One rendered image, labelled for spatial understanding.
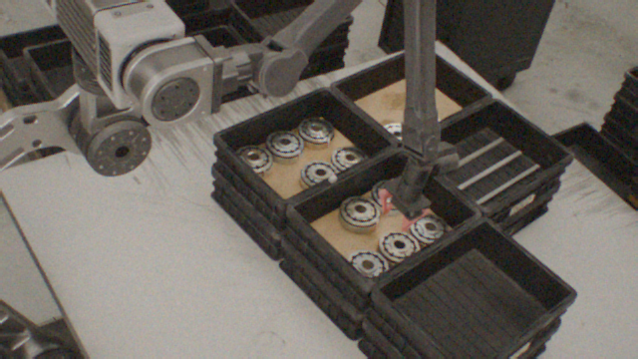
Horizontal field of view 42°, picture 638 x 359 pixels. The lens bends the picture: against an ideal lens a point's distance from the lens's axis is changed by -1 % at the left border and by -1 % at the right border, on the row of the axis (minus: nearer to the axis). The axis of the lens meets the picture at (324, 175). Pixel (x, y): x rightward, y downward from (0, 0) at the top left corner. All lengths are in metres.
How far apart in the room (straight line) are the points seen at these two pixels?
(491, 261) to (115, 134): 0.98
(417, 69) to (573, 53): 2.92
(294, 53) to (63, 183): 1.03
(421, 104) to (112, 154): 0.65
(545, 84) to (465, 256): 2.28
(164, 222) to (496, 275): 0.87
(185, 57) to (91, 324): 0.83
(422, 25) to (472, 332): 0.72
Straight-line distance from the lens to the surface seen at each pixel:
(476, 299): 2.03
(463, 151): 2.40
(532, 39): 3.99
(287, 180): 2.18
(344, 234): 2.07
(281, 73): 1.49
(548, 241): 2.43
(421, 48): 1.71
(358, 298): 1.92
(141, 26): 1.45
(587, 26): 4.88
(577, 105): 4.23
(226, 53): 1.46
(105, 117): 1.75
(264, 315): 2.05
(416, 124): 1.78
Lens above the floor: 2.35
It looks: 43 degrees down
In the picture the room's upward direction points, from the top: 11 degrees clockwise
